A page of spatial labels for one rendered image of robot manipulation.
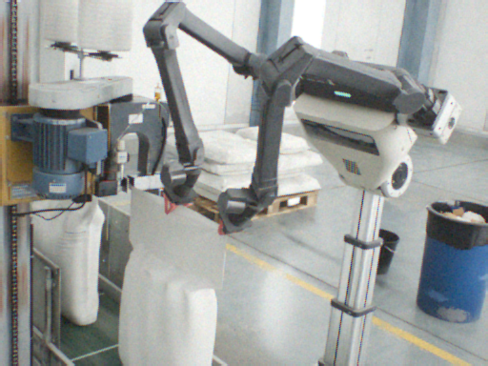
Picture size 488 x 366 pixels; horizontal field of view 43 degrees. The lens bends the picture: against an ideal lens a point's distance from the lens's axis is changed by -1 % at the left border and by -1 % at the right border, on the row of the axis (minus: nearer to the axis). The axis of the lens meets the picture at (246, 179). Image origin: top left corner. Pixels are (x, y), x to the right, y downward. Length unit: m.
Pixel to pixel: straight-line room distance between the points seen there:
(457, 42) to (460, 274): 6.96
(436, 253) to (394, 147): 2.03
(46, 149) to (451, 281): 2.67
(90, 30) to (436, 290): 2.73
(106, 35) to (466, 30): 8.85
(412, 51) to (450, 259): 7.04
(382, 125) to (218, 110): 6.05
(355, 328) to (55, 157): 1.19
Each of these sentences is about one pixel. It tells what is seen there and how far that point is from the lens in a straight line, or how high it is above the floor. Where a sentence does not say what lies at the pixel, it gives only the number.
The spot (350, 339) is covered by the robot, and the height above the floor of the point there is 0.58.
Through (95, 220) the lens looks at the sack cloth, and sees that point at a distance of 2.53.
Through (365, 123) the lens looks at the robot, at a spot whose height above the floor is 1.39.
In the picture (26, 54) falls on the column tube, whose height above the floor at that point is 1.49.
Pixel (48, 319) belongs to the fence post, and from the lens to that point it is 2.45.
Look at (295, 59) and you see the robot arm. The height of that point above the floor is 1.59.
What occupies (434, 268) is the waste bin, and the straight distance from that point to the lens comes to 3.91.
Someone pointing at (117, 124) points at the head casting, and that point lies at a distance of 2.18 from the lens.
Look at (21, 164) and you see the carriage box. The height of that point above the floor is 1.15.
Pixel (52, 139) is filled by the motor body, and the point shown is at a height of 1.27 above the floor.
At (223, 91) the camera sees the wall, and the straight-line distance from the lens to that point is 7.83.
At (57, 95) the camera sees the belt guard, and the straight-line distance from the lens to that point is 1.83.
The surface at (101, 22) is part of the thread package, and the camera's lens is 1.89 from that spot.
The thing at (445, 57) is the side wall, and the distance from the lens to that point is 10.55.
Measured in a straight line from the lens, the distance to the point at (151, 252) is 2.17.
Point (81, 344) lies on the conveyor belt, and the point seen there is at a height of 0.38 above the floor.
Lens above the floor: 1.68
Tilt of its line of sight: 15 degrees down
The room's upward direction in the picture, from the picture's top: 6 degrees clockwise
